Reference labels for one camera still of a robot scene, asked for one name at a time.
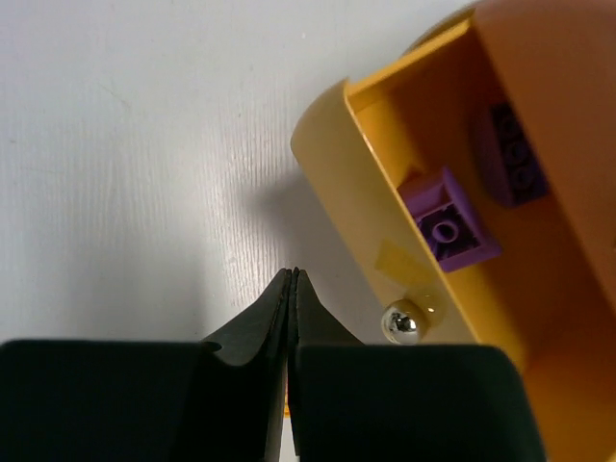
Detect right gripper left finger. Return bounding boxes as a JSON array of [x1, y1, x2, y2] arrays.
[[1, 269, 293, 461]]

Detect purple rectangular lego brick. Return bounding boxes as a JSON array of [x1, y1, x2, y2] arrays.
[[472, 102, 550, 208]]

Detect purple sloped lego brick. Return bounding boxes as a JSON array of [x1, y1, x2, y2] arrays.
[[398, 167, 501, 272]]

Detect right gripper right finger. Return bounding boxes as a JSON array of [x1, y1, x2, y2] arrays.
[[288, 269, 547, 461]]

